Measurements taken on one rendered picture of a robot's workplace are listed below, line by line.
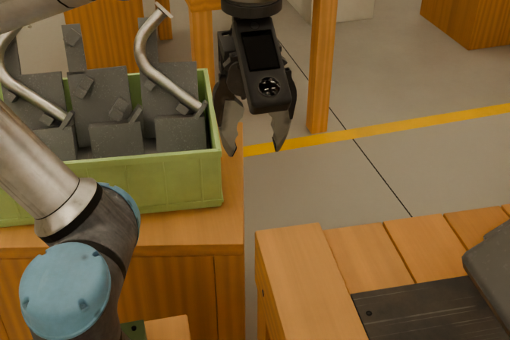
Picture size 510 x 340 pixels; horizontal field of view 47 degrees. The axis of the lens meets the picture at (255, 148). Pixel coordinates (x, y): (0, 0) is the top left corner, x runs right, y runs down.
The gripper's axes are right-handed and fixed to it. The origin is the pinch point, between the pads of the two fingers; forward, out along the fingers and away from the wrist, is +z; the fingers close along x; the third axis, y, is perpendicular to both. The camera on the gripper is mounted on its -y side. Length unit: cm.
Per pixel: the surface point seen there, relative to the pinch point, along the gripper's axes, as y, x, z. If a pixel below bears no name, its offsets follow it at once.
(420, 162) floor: 153, -114, 129
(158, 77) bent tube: 73, 11, 27
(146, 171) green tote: 48, 16, 37
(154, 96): 76, 12, 34
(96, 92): 76, 27, 31
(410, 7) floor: 347, -191, 129
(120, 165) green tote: 48, 22, 35
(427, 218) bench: 24, -43, 41
